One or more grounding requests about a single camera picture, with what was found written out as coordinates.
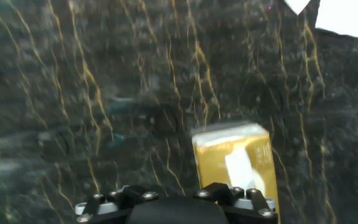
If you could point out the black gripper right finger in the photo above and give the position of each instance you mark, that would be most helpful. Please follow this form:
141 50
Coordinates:
247 208

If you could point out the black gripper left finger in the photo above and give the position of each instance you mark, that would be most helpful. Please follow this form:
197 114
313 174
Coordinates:
104 208

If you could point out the white pulled napkin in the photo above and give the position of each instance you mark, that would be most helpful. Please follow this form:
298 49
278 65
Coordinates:
238 168

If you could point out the crumpled white napkin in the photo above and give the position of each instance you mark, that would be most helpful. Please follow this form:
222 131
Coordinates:
346 15

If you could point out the gold tissue pack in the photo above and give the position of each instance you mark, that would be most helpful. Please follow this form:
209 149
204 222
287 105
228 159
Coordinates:
210 161

